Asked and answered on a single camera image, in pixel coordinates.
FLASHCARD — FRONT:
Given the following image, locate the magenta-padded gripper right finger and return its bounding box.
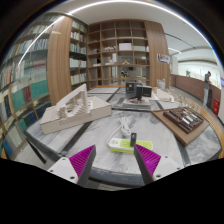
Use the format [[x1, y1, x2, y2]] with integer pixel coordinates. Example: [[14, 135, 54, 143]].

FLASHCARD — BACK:
[[133, 143, 184, 186]]

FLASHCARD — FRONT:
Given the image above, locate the wooden shelf unit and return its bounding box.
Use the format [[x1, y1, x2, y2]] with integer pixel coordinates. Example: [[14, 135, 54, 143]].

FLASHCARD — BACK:
[[86, 19, 151, 89]]

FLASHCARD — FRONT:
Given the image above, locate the long curved ceiling light strip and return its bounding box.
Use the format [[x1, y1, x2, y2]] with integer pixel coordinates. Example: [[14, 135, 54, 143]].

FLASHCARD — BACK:
[[18, 0, 214, 64]]

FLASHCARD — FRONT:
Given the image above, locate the green and white power strip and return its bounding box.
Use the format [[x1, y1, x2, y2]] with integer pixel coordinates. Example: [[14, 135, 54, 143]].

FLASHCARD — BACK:
[[107, 137, 154, 154]]

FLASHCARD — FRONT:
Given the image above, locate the white power strip cable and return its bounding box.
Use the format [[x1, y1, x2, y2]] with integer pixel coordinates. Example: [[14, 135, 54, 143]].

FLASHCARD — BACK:
[[118, 116, 132, 138]]

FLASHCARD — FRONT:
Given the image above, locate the large white architectural model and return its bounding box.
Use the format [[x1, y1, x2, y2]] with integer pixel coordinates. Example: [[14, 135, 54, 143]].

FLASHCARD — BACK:
[[39, 92, 113, 135]]

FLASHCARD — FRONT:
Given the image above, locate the pale wooden stick model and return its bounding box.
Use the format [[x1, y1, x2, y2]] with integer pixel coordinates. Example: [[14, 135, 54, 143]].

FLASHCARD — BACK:
[[169, 91, 198, 111]]

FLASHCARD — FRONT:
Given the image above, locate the short ceiling light strip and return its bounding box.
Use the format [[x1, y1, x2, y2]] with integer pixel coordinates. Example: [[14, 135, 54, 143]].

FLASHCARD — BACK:
[[168, 47, 183, 54]]

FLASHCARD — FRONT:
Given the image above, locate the black bin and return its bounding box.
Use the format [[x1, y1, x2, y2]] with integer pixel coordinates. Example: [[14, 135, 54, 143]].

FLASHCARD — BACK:
[[207, 89, 214, 110]]

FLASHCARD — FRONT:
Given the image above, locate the red bin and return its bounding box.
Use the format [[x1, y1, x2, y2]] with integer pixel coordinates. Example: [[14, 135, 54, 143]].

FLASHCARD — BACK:
[[212, 98, 221, 116]]

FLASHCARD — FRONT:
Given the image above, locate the narrow book shelf unit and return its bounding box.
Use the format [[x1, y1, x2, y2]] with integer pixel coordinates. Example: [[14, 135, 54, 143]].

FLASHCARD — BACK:
[[69, 19, 89, 87]]

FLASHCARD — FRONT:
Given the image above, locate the brown reception counter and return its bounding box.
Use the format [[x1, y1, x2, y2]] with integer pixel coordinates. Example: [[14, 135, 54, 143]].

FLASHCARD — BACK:
[[170, 73, 221, 111]]

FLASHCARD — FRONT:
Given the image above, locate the wall poster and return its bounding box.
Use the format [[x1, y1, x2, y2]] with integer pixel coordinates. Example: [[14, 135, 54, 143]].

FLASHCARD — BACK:
[[156, 53, 171, 64]]

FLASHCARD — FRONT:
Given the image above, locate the brown architectural model on board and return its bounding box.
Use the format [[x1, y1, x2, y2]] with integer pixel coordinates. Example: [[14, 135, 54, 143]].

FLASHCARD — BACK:
[[151, 106, 211, 147]]

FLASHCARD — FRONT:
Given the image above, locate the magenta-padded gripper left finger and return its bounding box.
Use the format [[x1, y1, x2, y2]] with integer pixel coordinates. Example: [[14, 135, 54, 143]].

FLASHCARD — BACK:
[[47, 144, 97, 188]]

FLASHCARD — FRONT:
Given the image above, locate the large glass-fronted book shelf unit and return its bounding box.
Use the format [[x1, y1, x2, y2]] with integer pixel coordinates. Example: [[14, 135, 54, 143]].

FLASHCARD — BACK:
[[0, 13, 53, 158]]

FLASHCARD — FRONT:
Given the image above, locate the small white architectural model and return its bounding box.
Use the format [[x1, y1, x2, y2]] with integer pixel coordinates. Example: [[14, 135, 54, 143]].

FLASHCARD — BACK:
[[151, 86, 175, 103]]

